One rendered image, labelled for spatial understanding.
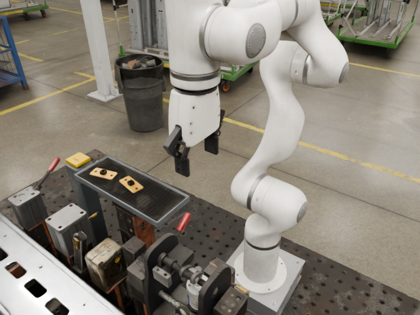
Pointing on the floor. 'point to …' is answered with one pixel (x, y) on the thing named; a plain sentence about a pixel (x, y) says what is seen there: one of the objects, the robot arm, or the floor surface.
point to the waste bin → (142, 89)
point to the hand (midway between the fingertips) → (197, 159)
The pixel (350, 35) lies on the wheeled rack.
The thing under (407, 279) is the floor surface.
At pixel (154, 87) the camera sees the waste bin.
